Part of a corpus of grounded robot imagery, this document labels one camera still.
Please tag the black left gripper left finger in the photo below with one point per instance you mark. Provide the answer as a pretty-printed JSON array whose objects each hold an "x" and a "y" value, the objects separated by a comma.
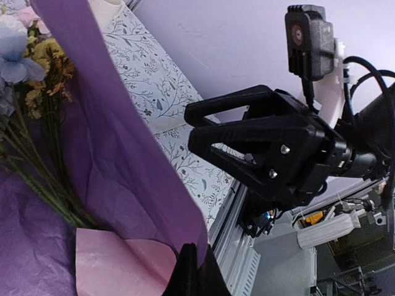
[{"x": 183, "y": 281}]

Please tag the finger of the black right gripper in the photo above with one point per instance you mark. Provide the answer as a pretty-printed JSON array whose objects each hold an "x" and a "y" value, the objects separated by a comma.
[
  {"x": 264, "y": 154},
  {"x": 196, "y": 113}
]

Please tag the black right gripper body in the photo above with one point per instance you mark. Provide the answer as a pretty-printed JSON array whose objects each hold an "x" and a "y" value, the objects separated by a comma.
[{"x": 326, "y": 147}]

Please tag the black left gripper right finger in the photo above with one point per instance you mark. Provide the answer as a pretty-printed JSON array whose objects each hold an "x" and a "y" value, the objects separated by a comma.
[{"x": 210, "y": 281}]

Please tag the purple pink wrapping paper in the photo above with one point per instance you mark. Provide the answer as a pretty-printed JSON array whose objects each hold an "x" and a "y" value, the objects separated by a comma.
[{"x": 145, "y": 213}]

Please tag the cream printed ribbon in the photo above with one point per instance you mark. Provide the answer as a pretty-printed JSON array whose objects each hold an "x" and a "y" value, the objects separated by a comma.
[{"x": 162, "y": 125}]

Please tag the white rose flower stem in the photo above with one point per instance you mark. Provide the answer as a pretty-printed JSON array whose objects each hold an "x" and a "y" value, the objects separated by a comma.
[{"x": 31, "y": 148}]

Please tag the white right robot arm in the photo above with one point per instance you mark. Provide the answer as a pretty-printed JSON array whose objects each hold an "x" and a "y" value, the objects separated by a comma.
[{"x": 369, "y": 139}]

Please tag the floral patterned tablecloth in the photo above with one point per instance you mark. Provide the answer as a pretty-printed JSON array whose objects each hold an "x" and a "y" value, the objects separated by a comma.
[{"x": 159, "y": 89}]

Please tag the cream ceramic mug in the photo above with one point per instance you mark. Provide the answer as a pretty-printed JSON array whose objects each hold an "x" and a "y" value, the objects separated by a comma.
[{"x": 105, "y": 11}]

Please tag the yellow small flower sprig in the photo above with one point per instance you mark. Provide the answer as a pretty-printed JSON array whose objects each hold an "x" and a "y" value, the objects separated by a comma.
[{"x": 59, "y": 69}]

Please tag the pink rose flower stem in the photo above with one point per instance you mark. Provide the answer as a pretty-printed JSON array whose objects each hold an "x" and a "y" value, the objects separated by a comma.
[{"x": 29, "y": 18}]

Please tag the blue poppy flower stem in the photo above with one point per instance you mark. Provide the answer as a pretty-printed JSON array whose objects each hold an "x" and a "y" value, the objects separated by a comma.
[{"x": 15, "y": 68}]

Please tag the aluminium front rail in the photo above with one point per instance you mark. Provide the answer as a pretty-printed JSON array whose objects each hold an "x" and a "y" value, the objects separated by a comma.
[{"x": 267, "y": 265}]

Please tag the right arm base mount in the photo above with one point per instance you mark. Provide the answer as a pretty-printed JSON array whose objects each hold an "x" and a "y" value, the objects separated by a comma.
[{"x": 257, "y": 215}]

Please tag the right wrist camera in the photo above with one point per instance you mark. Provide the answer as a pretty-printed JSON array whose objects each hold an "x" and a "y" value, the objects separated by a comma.
[{"x": 310, "y": 42}]

